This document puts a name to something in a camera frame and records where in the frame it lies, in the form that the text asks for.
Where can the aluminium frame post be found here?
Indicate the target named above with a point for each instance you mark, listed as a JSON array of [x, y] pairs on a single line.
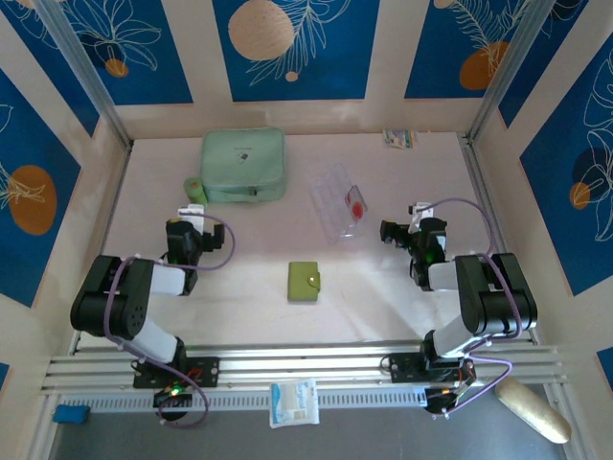
[[510, 72], [93, 81]]

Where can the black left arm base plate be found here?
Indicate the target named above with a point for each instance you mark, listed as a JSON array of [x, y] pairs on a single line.
[[208, 371]]

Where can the small green roll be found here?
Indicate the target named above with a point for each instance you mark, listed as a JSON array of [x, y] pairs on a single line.
[[196, 194]]

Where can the blue poster with orange circle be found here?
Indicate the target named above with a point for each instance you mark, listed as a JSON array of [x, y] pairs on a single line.
[[29, 120], [431, 57]]

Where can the green card holder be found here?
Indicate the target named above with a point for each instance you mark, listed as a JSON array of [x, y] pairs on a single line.
[[301, 282]]

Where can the aluminium mounting rail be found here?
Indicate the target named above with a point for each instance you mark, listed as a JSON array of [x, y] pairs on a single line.
[[306, 364]]

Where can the beige oblong bread roll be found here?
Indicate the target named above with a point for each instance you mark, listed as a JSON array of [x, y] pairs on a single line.
[[531, 409]]

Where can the blue sponge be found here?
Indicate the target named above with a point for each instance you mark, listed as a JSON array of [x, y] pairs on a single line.
[[72, 414]]

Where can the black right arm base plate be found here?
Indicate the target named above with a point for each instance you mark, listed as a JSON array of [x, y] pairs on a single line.
[[404, 369]]

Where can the small printed paper packet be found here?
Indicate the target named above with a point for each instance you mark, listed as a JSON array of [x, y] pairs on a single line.
[[400, 139]]

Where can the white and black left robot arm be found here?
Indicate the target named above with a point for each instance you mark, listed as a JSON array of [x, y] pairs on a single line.
[[129, 306]]

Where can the mint green zip pouch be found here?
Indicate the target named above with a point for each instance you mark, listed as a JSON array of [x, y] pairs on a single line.
[[242, 158]]

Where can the blue poster with beige circle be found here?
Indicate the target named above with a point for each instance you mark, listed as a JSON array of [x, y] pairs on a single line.
[[335, 72]]

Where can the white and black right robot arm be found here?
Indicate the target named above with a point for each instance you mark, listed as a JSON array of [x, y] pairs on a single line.
[[498, 297]]

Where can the aluminium table side rail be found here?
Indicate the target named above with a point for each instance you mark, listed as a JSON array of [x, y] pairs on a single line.
[[483, 191]]

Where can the white card with red circles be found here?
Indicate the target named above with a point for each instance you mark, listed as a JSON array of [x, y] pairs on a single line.
[[356, 207]]

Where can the blue floral poster, orange dot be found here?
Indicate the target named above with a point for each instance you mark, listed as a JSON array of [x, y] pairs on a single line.
[[158, 72], [551, 215]]

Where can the clear acrylic card stand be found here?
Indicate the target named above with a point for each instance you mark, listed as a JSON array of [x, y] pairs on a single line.
[[333, 211]]

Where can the white and blue gauze packet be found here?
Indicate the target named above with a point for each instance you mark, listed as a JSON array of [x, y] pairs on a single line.
[[293, 402]]

